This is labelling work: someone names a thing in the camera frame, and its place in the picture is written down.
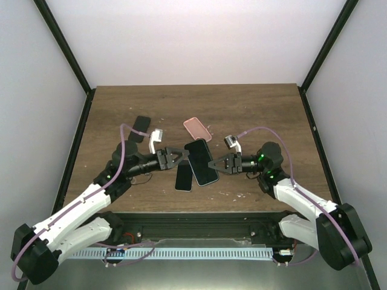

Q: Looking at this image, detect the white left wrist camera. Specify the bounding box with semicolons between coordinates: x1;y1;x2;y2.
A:
148;129;163;154

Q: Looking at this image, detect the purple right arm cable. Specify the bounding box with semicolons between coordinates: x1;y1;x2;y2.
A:
235;126;360;268

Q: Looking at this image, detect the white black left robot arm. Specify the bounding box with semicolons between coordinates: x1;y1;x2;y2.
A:
10;140;189;285

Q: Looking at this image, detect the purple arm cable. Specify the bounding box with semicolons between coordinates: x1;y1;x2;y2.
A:
10;123;154;283
235;126;360;268

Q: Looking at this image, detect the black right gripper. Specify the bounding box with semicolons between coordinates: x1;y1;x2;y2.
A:
208;152;266;176

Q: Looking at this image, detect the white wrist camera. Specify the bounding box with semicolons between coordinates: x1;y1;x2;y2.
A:
148;129;163;154
224;135;242;153

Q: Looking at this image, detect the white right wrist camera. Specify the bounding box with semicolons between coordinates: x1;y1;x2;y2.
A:
224;135;242;153

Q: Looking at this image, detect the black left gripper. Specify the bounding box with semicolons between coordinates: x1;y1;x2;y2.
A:
127;147;190;178

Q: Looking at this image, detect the black aluminium frame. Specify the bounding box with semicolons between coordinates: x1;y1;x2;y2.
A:
35;1;379;289

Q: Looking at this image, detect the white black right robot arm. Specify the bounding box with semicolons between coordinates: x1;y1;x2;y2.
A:
208;141;372;271

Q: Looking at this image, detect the light blue slotted cable duct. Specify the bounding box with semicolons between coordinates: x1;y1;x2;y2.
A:
70;247;273;261

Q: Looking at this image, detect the pink phone case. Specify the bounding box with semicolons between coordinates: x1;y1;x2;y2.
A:
183;117;212;142

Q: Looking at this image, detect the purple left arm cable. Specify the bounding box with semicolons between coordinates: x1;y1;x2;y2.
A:
10;123;154;283

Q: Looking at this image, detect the teal edged black phone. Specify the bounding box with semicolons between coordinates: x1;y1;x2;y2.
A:
184;139;219;187

